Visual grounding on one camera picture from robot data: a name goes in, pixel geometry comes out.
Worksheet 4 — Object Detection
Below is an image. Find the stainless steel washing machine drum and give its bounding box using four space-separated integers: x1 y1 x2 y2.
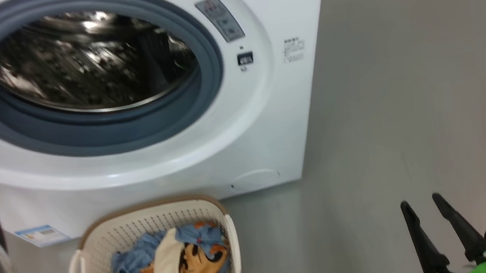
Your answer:
0 0 204 129

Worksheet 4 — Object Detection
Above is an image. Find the white front-load washing machine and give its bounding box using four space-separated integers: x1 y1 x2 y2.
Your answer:
0 0 364 254

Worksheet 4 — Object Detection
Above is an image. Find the blue energy label sticker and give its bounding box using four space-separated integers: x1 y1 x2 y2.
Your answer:
14 222 71 251

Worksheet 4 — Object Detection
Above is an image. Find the grey warning sticker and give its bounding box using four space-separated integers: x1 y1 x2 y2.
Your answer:
194 0 246 47

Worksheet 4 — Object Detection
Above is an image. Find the round white filter cover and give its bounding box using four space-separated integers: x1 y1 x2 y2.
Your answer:
228 166 282 193

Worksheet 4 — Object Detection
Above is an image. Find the cream perforated laundry basket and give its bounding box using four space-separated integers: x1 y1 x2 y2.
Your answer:
58 190 243 273

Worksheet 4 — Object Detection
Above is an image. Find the black door latch socket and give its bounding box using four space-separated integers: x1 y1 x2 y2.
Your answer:
236 51 255 66

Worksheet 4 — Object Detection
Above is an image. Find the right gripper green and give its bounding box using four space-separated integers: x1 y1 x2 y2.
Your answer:
399 185 486 273

